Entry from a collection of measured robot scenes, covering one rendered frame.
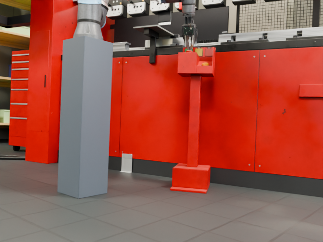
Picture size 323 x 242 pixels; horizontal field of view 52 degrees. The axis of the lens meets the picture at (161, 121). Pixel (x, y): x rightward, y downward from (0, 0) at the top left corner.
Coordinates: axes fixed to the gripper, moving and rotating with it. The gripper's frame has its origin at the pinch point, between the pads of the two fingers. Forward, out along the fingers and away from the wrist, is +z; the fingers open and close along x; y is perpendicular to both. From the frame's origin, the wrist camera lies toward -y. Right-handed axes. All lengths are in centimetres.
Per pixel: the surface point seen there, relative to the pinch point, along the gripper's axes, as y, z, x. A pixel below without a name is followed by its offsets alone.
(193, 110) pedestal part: 15.3, 33.6, 3.7
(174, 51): -23.7, 5.2, -14.0
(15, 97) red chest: -78, 57, -186
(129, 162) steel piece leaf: -3, 80, -46
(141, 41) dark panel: -107, 9, -60
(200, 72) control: 12.4, 11.5, 7.2
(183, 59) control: 9.8, 4.6, -2.6
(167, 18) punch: -49, -14, -23
